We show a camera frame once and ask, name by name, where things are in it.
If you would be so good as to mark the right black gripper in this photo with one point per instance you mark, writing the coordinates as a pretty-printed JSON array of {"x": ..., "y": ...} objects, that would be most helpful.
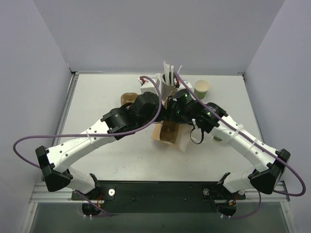
[{"x": 171, "y": 107}]

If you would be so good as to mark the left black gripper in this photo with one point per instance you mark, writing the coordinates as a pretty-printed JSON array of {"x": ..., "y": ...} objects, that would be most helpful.
[{"x": 162, "y": 114}]

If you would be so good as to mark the brown paper bag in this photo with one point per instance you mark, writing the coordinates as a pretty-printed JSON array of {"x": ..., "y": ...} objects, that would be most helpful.
[{"x": 177, "y": 136}]

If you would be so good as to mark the green paper coffee cup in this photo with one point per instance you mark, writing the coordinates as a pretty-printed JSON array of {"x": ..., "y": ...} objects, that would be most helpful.
[{"x": 217, "y": 139}]

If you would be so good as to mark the brown pulp cup carrier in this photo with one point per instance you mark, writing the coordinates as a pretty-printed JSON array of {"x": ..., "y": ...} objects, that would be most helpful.
[{"x": 168, "y": 131}]

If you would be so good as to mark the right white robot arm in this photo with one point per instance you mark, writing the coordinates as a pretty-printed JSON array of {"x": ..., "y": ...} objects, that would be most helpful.
[{"x": 211, "y": 118}]

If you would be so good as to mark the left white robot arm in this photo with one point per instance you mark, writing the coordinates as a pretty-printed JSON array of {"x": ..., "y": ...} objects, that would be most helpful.
[{"x": 55, "y": 162}]

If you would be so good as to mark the grey cylindrical straw holder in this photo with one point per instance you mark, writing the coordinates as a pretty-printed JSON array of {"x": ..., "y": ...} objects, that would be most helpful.
[{"x": 166, "y": 89}]

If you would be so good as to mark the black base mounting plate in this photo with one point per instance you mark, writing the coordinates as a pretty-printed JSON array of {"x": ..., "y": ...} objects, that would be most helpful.
[{"x": 122, "y": 197}]

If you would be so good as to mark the aluminium rail frame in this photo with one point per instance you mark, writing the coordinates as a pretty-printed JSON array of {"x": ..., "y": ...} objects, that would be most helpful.
[{"x": 40, "y": 194}]

